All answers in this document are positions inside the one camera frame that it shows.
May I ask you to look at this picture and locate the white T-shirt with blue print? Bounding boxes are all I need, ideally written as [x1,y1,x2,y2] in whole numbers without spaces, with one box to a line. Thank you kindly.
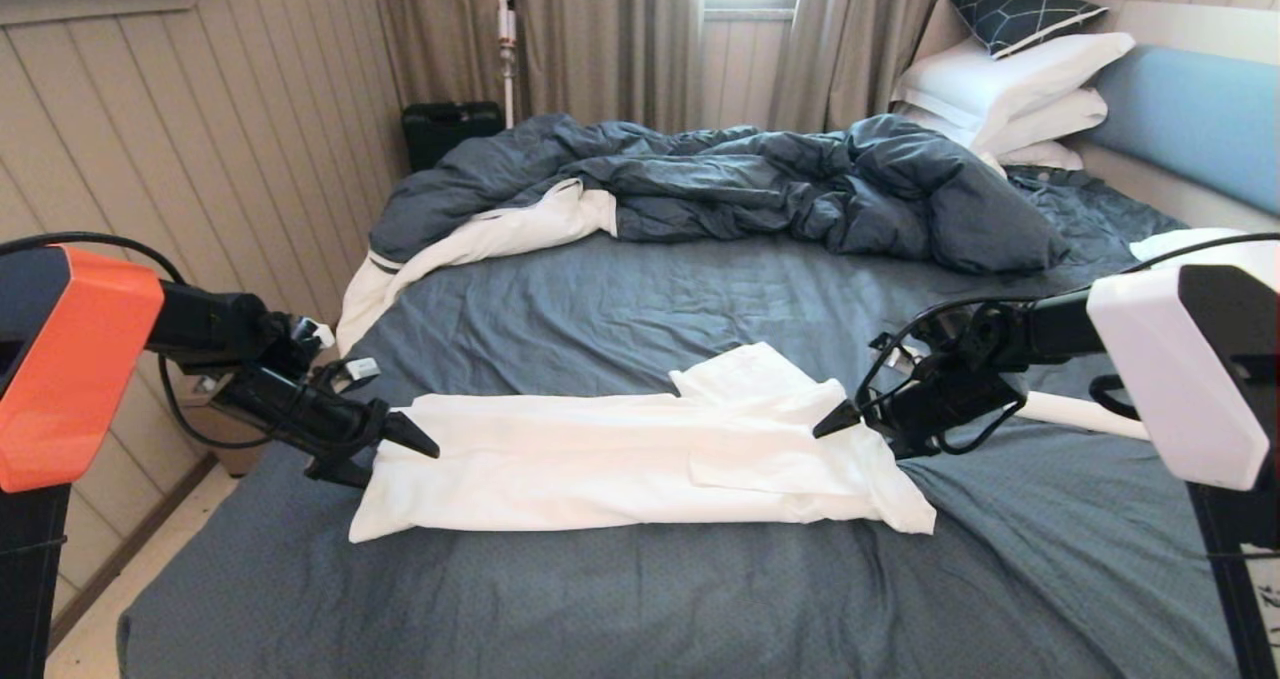
[348,342,937,544]

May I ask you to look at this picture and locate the brown trash bin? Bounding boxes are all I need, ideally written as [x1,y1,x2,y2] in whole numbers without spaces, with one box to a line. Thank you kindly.
[170,359,266,478]

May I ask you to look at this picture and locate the white flat remote control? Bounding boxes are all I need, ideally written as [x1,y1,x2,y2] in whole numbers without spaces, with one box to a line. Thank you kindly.
[1020,391,1151,442]

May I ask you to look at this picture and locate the dark blue crumpled duvet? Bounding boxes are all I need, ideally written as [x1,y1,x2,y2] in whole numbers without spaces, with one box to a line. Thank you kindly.
[338,112,1071,358]

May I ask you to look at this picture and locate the flat white stacked pillow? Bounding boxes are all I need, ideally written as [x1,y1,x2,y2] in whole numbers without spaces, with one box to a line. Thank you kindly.
[995,139,1085,171]

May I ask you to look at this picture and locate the white loose pillow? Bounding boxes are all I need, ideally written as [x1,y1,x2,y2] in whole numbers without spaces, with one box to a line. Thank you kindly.
[1130,227,1256,265]

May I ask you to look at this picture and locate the black hard case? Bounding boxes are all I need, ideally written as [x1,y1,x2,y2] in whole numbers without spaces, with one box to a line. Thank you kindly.
[403,101,506,172]

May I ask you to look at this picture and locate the large white stacked pillow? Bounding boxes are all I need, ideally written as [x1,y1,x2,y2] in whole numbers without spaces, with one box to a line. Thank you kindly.
[892,31,1137,145]

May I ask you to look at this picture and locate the narrow beige curtain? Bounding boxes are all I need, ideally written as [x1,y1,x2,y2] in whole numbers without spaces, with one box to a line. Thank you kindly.
[768,0,1046,136]

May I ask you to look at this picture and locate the blue padded headboard cushion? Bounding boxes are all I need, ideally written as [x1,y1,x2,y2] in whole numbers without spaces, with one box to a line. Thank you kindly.
[1085,44,1280,217]

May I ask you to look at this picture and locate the white stick vacuum cleaner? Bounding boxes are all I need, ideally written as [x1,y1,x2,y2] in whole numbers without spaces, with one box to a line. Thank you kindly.
[497,0,519,130]

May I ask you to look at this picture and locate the dark geometric patterned cushion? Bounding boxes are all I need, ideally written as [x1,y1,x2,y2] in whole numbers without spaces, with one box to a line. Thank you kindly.
[946,0,1109,60]

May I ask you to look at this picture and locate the wide beige curtain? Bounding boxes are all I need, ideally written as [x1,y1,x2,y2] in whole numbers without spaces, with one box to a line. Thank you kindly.
[370,0,704,175]

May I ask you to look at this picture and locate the beige headboard frame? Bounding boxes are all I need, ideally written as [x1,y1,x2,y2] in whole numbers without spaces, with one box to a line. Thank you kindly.
[905,0,1280,240]

